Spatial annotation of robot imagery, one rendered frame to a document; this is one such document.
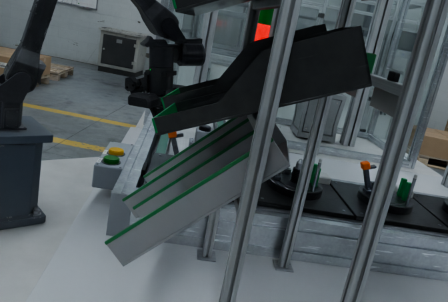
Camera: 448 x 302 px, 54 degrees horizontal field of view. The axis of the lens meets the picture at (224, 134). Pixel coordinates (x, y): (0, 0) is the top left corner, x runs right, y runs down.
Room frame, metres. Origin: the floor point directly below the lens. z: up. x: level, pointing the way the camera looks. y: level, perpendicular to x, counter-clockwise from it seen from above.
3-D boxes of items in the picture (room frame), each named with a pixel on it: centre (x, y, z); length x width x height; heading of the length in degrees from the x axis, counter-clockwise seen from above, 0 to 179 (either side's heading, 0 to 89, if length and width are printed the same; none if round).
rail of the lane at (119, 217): (1.30, 0.23, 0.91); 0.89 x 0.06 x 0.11; 6
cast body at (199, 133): (1.04, 0.04, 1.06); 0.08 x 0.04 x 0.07; 97
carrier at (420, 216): (1.10, -0.45, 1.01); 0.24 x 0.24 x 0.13; 6
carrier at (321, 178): (1.07, -0.21, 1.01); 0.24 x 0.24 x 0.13; 6
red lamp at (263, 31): (1.24, -0.05, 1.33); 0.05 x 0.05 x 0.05
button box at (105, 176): (1.10, 0.27, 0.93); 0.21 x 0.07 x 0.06; 6
